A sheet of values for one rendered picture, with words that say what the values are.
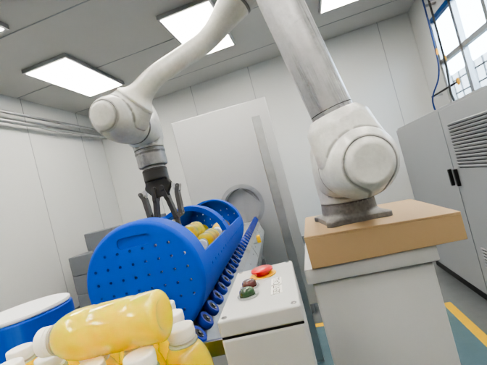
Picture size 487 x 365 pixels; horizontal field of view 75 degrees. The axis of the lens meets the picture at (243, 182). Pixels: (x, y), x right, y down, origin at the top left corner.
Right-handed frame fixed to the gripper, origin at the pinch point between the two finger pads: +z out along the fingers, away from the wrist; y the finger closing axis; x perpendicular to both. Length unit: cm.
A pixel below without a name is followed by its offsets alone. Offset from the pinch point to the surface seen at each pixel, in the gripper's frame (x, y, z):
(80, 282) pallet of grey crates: -310, 256, 59
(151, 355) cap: 57, -15, 9
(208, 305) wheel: 13.8, -10.0, 19.5
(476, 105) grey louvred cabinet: -92, -151, -19
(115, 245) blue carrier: 24.2, 4.5, -1.9
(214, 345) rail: 35.1, -15.8, 19.9
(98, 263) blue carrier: 24.2, 9.7, 1.1
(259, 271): 44, -29, 6
